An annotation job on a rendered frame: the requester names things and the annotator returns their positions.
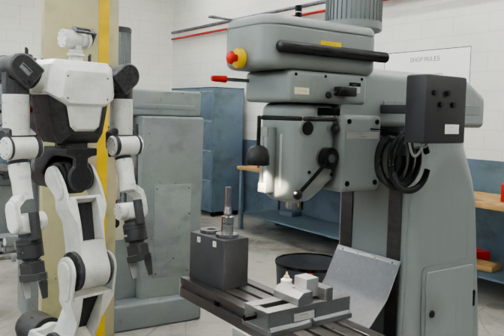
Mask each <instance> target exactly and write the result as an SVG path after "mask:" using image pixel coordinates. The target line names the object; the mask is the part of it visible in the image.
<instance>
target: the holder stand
mask: <svg viewBox="0 0 504 336"><path fill-rule="evenodd" d="M248 241H249V238H248V237H244V236H242V235H239V233H238V232H233V234H222V233H221V228H219V227H203V228H200V230H198V231H192V232H190V278H193V279H194V280H197V281H200V282H203V283H204V284H208V285H210V286H213V287H216V288H218V289H220V290H229V289H233V288H236V287H243V286H247V285H248Z"/></svg>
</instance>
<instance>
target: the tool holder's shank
mask: <svg viewBox="0 0 504 336"><path fill-rule="evenodd" d="M231 195H232V187H225V208H224V212H223V213H224V214H225V216H227V217H229V216H231V214H232V209H231Z"/></svg>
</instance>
